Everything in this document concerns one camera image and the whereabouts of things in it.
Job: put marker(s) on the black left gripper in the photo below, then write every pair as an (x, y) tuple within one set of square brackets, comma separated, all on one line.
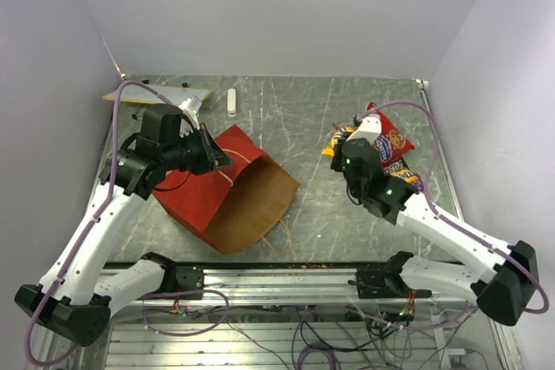
[(212, 155)]

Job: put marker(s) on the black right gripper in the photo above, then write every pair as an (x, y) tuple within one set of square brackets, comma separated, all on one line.
[(335, 163)]

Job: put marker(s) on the red snack packet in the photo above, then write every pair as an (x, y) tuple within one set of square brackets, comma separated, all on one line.
[(391, 144)]

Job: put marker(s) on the red brown paper bag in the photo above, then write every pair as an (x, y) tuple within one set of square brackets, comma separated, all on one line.
[(232, 208)]

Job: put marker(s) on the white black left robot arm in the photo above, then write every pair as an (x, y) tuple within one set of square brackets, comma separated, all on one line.
[(71, 299)]

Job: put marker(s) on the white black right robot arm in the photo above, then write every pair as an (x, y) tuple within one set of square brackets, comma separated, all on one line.
[(497, 277)]

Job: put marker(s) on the white marker pen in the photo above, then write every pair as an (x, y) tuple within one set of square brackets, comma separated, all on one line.
[(231, 104)]

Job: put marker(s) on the white board yellow edge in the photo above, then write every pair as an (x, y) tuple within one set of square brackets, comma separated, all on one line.
[(139, 95)]

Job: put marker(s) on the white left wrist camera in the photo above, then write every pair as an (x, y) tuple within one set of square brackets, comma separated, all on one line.
[(190, 108)]

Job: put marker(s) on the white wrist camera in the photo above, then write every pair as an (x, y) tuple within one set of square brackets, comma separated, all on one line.
[(190, 108), (369, 129)]

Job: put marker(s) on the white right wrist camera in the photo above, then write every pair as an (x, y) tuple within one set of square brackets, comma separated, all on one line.
[(369, 129)]

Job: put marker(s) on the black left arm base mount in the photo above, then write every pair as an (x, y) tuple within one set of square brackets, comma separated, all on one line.
[(178, 281)]

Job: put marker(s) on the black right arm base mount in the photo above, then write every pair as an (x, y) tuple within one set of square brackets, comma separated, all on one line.
[(379, 280)]

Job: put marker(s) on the aluminium frame rail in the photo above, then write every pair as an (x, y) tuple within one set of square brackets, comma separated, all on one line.
[(279, 283)]

